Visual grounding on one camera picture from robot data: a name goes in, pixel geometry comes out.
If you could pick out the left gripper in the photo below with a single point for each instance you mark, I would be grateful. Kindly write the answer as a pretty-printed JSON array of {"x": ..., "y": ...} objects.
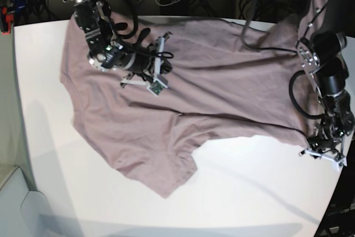
[{"x": 326, "y": 132}]

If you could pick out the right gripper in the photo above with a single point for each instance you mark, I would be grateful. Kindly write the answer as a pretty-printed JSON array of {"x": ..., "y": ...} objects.
[{"x": 145, "y": 57}]

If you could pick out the pink t-shirt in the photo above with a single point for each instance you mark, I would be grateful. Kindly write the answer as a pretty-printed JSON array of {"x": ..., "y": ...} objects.
[{"x": 216, "y": 89}]

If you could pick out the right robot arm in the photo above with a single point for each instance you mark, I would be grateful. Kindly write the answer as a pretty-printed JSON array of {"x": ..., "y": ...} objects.
[{"x": 110, "y": 47}]

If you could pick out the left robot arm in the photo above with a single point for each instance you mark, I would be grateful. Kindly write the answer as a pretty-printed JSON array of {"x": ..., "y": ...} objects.
[{"x": 321, "y": 39}]

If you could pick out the red and black clamp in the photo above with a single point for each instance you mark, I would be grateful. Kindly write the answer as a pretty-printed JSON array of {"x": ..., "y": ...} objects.
[{"x": 7, "y": 18}]

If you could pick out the white bin corner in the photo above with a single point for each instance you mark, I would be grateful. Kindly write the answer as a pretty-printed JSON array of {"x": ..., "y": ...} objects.
[{"x": 22, "y": 210}]

